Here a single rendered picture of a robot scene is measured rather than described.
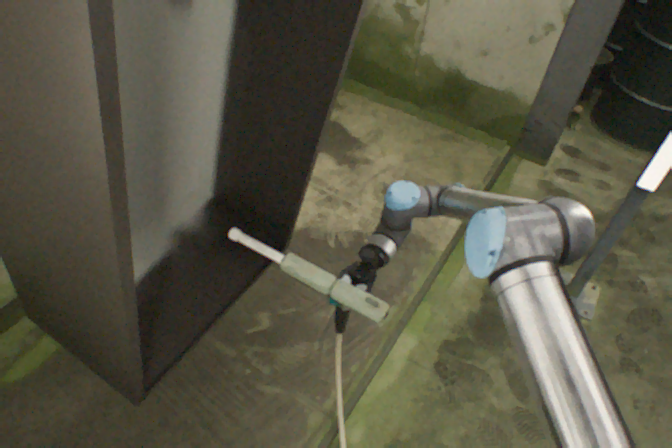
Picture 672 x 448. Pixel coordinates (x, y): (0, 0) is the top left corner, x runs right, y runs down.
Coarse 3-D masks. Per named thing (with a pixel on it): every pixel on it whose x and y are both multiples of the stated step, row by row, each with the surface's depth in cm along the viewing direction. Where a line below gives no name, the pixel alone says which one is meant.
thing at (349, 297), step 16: (240, 240) 139; (256, 240) 139; (272, 256) 136; (288, 256) 134; (288, 272) 134; (304, 272) 131; (320, 272) 131; (320, 288) 130; (336, 288) 128; (352, 288) 129; (352, 304) 127; (368, 304) 126; (384, 304) 126; (336, 320) 139; (384, 320) 128
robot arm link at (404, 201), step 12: (396, 192) 139; (408, 192) 139; (420, 192) 141; (384, 204) 143; (396, 204) 138; (408, 204) 137; (420, 204) 140; (384, 216) 144; (396, 216) 141; (408, 216) 141; (420, 216) 142; (396, 228) 144
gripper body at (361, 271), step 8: (384, 256) 143; (352, 264) 139; (360, 264) 139; (368, 264) 139; (384, 264) 143; (352, 272) 137; (360, 272) 137; (368, 272) 138; (352, 280) 139; (360, 280) 137; (368, 280) 136
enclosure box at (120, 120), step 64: (0, 0) 46; (64, 0) 41; (128, 0) 90; (192, 0) 105; (256, 0) 105; (320, 0) 97; (0, 64) 53; (64, 64) 47; (128, 64) 99; (192, 64) 118; (256, 64) 115; (320, 64) 106; (0, 128) 63; (64, 128) 54; (128, 128) 111; (192, 128) 134; (256, 128) 128; (320, 128) 116; (0, 192) 77; (64, 192) 64; (128, 192) 126; (192, 192) 155; (256, 192) 143; (64, 256) 79; (128, 256) 70; (192, 256) 141; (256, 256) 147; (64, 320) 102; (128, 320) 82; (192, 320) 129; (128, 384) 105
